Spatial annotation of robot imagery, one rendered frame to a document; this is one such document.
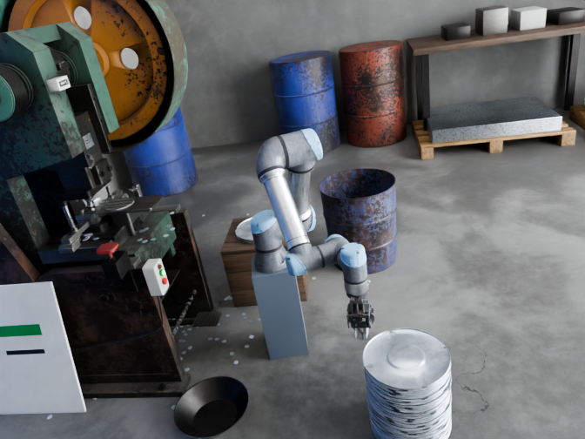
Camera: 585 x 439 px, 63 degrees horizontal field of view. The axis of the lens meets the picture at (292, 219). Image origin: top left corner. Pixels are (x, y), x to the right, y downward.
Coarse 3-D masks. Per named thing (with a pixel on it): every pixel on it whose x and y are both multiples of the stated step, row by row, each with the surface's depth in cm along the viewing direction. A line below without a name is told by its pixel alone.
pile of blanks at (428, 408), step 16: (368, 384) 163; (448, 384) 160; (368, 400) 169; (384, 400) 158; (400, 400) 153; (416, 400) 152; (432, 400) 154; (448, 400) 161; (384, 416) 161; (400, 416) 157; (416, 416) 157; (432, 416) 157; (448, 416) 164; (384, 432) 166; (400, 432) 161; (416, 432) 159; (432, 432) 160; (448, 432) 168
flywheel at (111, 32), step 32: (32, 0) 201; (64, 0) 202; (96, 0) 201; (128, 0) 196; (96, 32) 207; (128, 32) 205; (160, 32) 203; (160, 64) 206; (128, 96) 218; (160, 96) 213; (128, 128) 222
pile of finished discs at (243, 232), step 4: (244, 220) 265; (248, 220) 265; (240, 224) 263; (244, 224) 262; (248, 224) 261; (240, 228) 260; (244, 228) 257; (248, 228) 257; (236, 232) 255; (240, 232) 254; (244, 232) 254; (248, 232) 253; (240, 236) 250; (244, 236) 249; (248, 236) 248; (240, 240) 249; (244, 240) 246; (248, 240) 246; (252, 240) 243
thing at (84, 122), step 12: (84, 120) 190; (84, 132) 190; (96, 144) 197; (96, 156) 196; (84, 168) 188; (96, 168) 191; (108, 168) 198; (72, 180) 191; (84, 180) 191; (96, 180) 193
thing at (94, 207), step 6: (90, 204) 209; (96, 204) 207; (102, 204) 206; (84, 210) 203; (90, 210) 202; (96, 210) 201; (78, 216) 199; (84, 216) 199; (90, 216) 198; (96, 216) 199; (102, 216) 203; (78, 222) 200; (90, 222) 200; (96, 222) 199
